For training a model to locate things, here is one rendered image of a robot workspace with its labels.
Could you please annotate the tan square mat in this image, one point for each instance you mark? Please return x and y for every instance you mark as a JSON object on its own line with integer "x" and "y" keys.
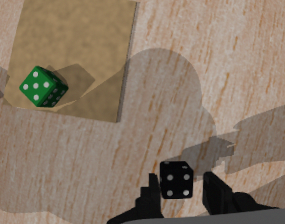
{"x": 84, "y": 43}

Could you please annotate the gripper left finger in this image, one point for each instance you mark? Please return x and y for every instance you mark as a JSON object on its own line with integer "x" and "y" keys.
{"x": 147, "y": 206}

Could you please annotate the green die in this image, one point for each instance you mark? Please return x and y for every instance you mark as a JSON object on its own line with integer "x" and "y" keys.
{"x": 43, "y": 88}

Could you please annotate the black die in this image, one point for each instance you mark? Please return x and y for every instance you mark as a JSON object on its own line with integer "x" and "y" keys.
{"x": 176, "y": 180}

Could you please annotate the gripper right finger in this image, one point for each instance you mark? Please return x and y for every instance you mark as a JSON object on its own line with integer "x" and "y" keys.
{"x": 217, "y": 197}

